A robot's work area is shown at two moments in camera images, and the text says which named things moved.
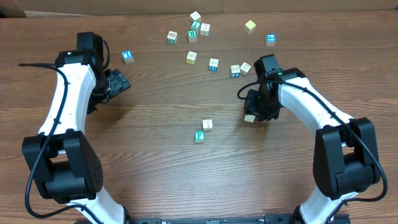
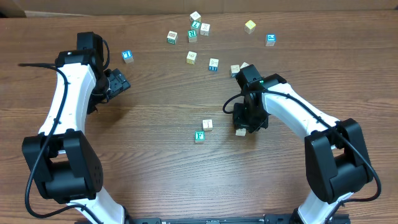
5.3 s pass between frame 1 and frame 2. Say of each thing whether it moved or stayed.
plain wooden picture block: stayed
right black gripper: moved
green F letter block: stayed
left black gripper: stayed
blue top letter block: stayed
